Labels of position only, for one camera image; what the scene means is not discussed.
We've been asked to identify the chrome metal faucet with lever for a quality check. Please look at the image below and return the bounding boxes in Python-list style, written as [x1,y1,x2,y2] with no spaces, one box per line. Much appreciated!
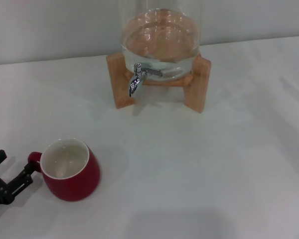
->
[128,62,163,98]

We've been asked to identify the clear glass water dispenser jar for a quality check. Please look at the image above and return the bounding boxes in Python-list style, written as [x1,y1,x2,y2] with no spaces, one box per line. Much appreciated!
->
[120,0,202,82]

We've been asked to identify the wooden dispenser stand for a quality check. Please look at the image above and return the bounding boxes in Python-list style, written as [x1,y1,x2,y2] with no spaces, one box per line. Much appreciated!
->
[106,53,212,114]

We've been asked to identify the red ceramic cup white inside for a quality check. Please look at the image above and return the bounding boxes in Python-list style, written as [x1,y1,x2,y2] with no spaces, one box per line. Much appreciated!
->
[27,138,102,201]

